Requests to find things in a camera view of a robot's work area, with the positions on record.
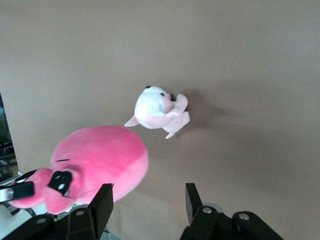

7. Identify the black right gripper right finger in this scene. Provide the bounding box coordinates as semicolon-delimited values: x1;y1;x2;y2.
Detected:
179;183;285;240

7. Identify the pale pink dog plush toy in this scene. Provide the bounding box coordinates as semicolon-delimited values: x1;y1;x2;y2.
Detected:
124;85;191;140

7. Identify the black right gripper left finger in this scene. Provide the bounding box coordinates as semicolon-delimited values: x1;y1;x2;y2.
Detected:
4;183;115;240

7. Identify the hot pink round plush toy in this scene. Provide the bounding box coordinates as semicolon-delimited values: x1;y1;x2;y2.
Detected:
8;125;150;216

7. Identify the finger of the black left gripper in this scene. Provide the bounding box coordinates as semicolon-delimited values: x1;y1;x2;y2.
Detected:
9;169;38;185
0;181;35;203

